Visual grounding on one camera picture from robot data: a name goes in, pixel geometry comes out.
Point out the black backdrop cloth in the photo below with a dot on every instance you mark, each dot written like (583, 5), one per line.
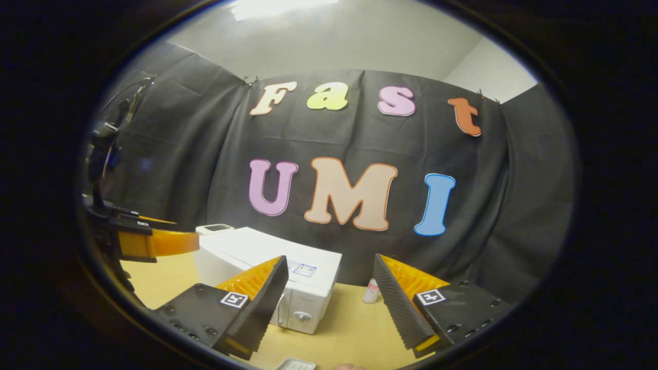
(462, 205)

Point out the white toaster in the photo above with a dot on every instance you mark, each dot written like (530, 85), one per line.
(216, 228)

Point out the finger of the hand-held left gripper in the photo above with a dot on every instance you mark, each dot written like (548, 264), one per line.
(164, 242)
(139, 218)

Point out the white microwave oven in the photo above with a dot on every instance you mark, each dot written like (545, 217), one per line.
(247, 252)

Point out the small clear pink-label bottle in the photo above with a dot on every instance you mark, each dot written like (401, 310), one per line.
(371, 293)

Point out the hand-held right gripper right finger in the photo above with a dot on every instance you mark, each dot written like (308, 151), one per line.
(396, 308)

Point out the white food tray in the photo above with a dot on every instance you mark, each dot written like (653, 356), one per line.
(295, 365)

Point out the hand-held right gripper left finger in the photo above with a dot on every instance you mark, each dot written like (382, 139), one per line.
(264, 303)

